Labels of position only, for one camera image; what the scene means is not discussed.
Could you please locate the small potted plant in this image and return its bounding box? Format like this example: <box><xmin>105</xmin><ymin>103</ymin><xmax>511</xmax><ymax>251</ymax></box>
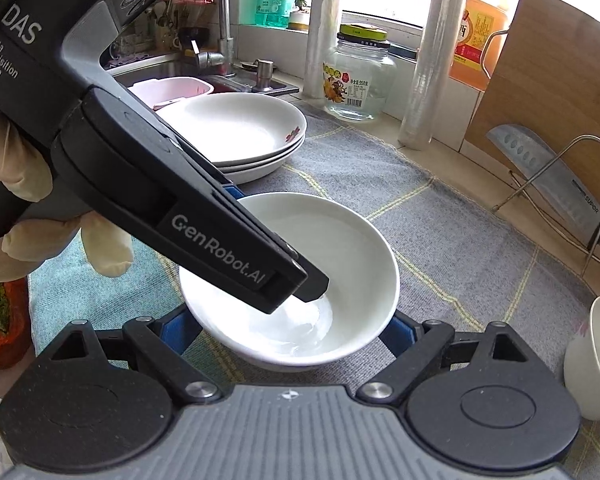
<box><xmin>287</xmin><ymin>0</ymin><xmax>310</xmax><ymax>32</ymax></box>

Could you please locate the teal towel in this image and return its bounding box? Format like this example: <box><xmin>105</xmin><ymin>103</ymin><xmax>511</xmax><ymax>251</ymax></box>
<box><xmin>28</xmin><ymin>236</ymin><xmax>183</xmax><ymax>353</ymax></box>

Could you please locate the pink basin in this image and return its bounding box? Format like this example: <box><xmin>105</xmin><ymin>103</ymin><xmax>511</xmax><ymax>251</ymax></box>
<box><xmin>129</xmin><ymin>77</ymin><xmax>214</xmax><ymax>110</ymax></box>

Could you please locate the wire knife stand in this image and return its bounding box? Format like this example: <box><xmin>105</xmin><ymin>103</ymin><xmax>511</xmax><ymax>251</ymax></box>
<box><xmin>491</xmin><ymin>133</ymin><xmax>600</xmax><ymax>279</ymax></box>

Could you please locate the gloved left hand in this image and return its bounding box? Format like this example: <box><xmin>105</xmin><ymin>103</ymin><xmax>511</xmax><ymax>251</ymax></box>
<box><xmin>0</xmin><ymin>104</ymin><xmax>135</xmax><ymax>283</ymax></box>

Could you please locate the steel kitchen knife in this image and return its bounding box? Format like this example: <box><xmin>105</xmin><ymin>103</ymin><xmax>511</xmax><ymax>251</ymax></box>
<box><xmin>485</xmin><ymin>122</ymin><xmax>600</xmax><ymax>261</ymax></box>

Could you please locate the large white fruit plate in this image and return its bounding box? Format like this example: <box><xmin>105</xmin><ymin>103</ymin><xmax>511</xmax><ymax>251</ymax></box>
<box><xmin>158</xmin><ymin>93</ymin><xmax>306</xmax><ymax>166</ymax></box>

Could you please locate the bamboo cutting board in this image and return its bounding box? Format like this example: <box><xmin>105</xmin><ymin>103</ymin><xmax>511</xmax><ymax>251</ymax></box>
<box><xmin>460</xmin><ymin>0</ymin><xmax>600</xmax><ymax>202</ymax></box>

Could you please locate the glass jar yellow lid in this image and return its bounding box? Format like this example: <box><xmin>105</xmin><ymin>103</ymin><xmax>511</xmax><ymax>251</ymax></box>
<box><xmin>322</xmin><ymin>24</ymin><xmax>396</xmax><ymax>122</ymax></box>

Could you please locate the white floral bowl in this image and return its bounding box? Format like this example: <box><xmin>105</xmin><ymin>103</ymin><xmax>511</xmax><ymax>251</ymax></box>
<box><xmin>564</xmin><ymin>296</ymin><xmax>600</xmax><ymax>420</ymax></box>
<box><xmin>168</xmin><ymin>192</ymin><xmax>400</xmax><ymax>370</ymax></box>

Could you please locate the plastic wrap roll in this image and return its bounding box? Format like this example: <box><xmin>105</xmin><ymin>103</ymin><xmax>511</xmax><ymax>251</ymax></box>
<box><xmin>399</xmin><ymin>0</ymin><xmax>466</xmax><ymax>151</ymax></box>
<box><xmin>302</xmin><ymin>0</ymin><xmax>341</xmax><ymax>99</ymax></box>

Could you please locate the steel faucet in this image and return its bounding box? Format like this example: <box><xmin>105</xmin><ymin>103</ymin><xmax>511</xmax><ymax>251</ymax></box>
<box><xmin>183</xmin><ymin>0</ymin><xmax>235</xmax><ymax>77</ymax></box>

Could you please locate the orange oil bottle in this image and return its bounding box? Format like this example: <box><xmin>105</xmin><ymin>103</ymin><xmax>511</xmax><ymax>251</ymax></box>
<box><xmin>450</xmin><ymin>0</ymin><xmax>506</xmax><ymax>91</ymax></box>

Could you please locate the red snack bag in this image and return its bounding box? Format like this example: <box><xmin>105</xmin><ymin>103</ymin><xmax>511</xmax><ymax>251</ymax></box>
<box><xmin>0</xmin><ymin>278</ymin><xmax>32</xmax><ymax>370</ymax></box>

